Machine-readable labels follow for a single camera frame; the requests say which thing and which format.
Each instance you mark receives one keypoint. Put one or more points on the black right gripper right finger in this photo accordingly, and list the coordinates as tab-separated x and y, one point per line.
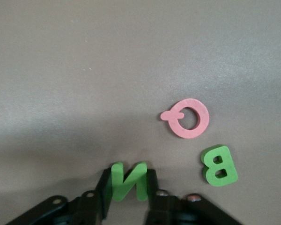
164	208

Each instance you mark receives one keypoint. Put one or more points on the green foam letter B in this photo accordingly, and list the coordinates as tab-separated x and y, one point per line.
208	171

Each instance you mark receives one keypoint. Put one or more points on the pink foam letter Q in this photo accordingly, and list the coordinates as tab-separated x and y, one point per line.
204	118

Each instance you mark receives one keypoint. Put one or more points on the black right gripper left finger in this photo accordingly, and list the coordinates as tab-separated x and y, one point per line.
84	206

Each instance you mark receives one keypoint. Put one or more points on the green foam letter N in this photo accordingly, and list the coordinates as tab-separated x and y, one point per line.
128	185

